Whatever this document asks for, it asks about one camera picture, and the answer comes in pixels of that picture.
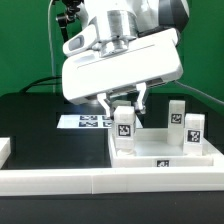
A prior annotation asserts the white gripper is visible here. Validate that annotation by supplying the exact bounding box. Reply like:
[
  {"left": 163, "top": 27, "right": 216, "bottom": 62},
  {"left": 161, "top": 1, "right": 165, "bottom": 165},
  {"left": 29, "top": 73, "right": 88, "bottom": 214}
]
[{"left": 62, "top": 28, "right": 183, "bottom": 119}]

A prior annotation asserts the white square table top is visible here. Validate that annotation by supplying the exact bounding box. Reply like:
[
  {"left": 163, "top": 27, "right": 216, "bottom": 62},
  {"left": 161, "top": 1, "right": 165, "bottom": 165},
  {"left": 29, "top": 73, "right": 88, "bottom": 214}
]
[{"left": 108, "top": 128, "right": 217, "bottom": 168}]

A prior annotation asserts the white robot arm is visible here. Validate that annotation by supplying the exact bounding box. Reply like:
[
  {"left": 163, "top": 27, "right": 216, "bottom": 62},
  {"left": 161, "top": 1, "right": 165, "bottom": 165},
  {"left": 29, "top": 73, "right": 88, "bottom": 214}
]
[{"left": 62, "top": 0, "right": 189, "bottom": 116}]

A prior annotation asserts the white U-shaped obstacle fence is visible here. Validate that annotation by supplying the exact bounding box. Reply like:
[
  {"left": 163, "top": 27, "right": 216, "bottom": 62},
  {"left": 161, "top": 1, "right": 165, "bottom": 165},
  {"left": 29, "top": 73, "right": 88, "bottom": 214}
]
[{"left": 0, "top": 137, "right": 224, "bottom": 196}]

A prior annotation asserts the white marker base plate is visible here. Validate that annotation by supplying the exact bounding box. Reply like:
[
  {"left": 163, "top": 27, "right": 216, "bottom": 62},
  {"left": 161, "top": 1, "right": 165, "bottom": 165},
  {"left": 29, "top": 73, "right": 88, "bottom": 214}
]
[{"left": 56, "top": 114, "right": 144, "bottom": 129}]

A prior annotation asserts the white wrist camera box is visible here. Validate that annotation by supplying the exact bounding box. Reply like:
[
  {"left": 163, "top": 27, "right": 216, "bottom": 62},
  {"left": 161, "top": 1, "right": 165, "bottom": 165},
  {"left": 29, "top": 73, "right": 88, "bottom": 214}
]
[{"left": 63, "top": 24, "right": 99, "bottom": 57}]

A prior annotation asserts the black cable bundle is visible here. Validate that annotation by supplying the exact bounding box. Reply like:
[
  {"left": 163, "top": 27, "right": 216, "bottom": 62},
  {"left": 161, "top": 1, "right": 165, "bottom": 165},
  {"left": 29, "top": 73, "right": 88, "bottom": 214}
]
[{"left": 19, "top": 75, "right": 64, "bottom": 94}]

